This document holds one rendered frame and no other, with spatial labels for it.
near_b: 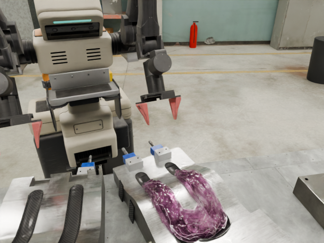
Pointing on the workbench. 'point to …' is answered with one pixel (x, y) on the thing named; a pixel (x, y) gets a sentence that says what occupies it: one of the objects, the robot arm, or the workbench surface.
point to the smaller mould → (311, 195)
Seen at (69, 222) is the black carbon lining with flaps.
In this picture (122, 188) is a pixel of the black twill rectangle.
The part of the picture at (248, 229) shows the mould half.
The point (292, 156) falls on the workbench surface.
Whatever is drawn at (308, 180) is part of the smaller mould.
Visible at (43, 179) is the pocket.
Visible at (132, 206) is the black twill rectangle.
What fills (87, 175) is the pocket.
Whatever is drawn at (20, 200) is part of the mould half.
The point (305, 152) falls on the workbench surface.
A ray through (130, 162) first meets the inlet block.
